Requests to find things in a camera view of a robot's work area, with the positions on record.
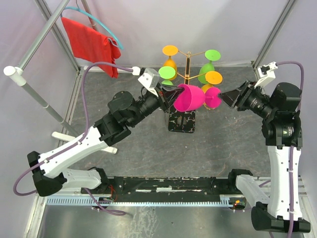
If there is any white slotted cable duct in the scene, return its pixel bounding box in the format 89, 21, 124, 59
47, 194, 246, 206

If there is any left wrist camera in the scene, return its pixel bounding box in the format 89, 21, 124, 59
132, 66, 160, 97

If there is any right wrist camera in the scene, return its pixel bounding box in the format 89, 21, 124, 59
255, 61, 278, 88

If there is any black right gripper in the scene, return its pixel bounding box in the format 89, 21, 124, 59
217, 79, 277, 119

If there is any white clothes stand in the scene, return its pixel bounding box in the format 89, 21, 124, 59
3, 0, 142, 155

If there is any green wine glass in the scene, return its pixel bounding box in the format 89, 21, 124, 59
198, 50, 221, 84
158, 66, 176, 86

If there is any yellow wine glass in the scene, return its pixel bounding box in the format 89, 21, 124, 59
162, 45, 178, 80
201, 70, 223, 110

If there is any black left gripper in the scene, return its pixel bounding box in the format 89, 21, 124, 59
128, 82, 185, 127

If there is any aluminium frame post left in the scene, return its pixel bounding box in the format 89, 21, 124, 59
34, 0, 81, 72

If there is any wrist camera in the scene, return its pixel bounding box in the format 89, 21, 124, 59
255, 61, 278, 88
132, 66, 160, 97

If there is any green wine glass front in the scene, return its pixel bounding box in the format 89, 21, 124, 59
198, 50, 221, 84

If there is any teal clothes hanger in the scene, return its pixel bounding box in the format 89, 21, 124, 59
62, 6, 124, 50

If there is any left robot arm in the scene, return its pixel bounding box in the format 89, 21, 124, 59
27, 84, 184, 197

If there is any red cloth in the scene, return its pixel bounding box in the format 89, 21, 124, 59
61, 17, 121, 64

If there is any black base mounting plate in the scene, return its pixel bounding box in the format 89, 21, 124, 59
89, 169, 252, 202

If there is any gold wine glass rack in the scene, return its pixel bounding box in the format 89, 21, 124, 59
168, 51, 217, 134

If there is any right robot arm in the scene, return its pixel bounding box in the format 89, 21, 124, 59
219, 81, 311, 237

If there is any pink wine glass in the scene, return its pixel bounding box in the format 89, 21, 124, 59
173, 84, 222, 114

